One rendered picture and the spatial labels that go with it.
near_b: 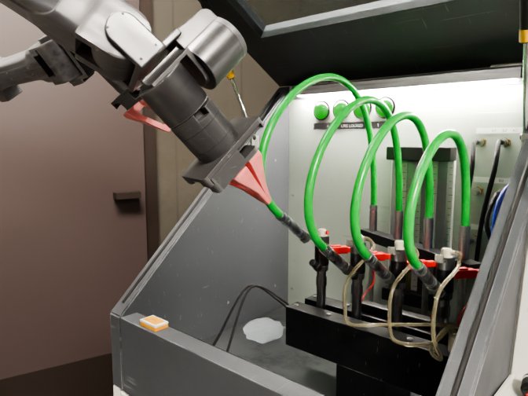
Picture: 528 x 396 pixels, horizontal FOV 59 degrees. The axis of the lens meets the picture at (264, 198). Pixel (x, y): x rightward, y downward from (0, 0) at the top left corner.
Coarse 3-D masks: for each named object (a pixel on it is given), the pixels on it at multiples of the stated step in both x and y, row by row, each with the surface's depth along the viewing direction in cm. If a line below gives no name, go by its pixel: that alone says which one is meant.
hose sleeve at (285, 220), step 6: (282, 216) 80; (288, 216) 81; (282, 222) 80; (288, 222) 81; (294, 222) 82; (288, 228) 82; (294, 228) 82; (300, 228) 83; (294, 234) 85; (300, 234) 84
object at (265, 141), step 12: (300, 84) 81; (312, 84) 83; (348, 84) 91; (288, 96) 79; (360, 96) 95; (276, 108) 77; (360, 108) 97; (276, 120) 76; (264, 132) 76; (372, 132) 100; (264, 144) 75; (264, 156) 75; (264, 168) 75; (372, 168) 102; (372, 180) 103; (372, 192) 103; (372, 204) 104; (276, 216) 79
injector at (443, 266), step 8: (440, 264) 74; (448, 264) 73; (440, 272) 74; (448, 272) 73; (440, 280) 74; (448, 288) 73; (440, 296) 73; (448, 296) 74; (440, 304) 75; (448, 304) 74; (440, 312) 75; (448, 312) 74; (440, 320) 75; (448, 320) 75; (440, 328) 75
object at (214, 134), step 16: (208, 112) 51; (176, 128) 51; (192, 128) 50; (208, 128) 51; (224, 128) 52; (240, 128) 55; (256, 128) 54; (192, 144) 52; (208, 144) 51; (224, 144) 52; (240, 144) 53; (208, 160) 53; (224, 160) 52; (192, 176) 53; (208, 176) 51
